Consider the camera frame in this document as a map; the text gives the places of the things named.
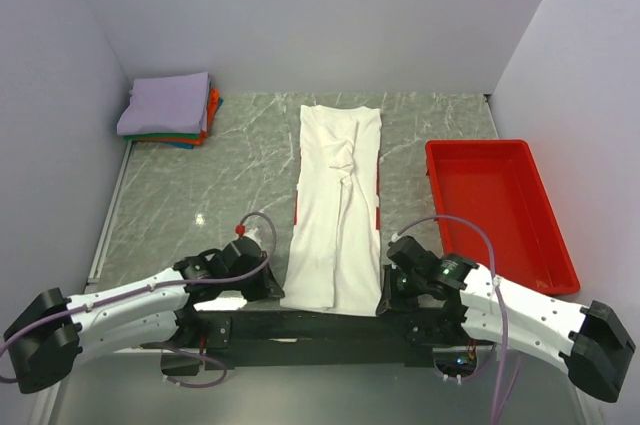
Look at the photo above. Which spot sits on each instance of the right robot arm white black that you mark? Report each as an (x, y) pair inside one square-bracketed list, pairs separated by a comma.
[(451, 300)]

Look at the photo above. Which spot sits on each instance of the black base bar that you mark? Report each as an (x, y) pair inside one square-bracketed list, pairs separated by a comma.
[(298, 338)]

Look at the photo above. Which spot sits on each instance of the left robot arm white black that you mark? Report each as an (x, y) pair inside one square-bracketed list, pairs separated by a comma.
[(55, 333)]

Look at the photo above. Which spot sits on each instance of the red plastic bin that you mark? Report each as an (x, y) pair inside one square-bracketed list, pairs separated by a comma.
[(495, 185)]

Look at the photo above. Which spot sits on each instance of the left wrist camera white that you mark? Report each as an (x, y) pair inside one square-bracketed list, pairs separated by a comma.
[(252, 233)]

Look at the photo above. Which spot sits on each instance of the folded blue t shirt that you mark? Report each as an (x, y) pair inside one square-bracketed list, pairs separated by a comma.
[(180, 145)]

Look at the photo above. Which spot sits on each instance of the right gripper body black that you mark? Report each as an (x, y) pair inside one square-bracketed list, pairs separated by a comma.
[(402, 290)]

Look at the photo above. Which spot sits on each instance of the folded green t shirt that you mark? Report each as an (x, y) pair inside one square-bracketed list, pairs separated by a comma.
[(179, 137)]

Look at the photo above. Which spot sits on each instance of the folded lilac t shirt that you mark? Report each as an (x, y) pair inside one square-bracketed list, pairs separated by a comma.
[(175, 104)]

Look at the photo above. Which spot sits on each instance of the folded orange t shirt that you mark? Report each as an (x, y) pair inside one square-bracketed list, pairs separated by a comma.
[(211, 109)]

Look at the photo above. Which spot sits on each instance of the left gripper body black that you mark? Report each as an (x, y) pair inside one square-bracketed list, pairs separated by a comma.
[(256, 286)]

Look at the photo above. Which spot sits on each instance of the white t shirt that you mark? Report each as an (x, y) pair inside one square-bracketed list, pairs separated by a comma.
[(334, 256)]

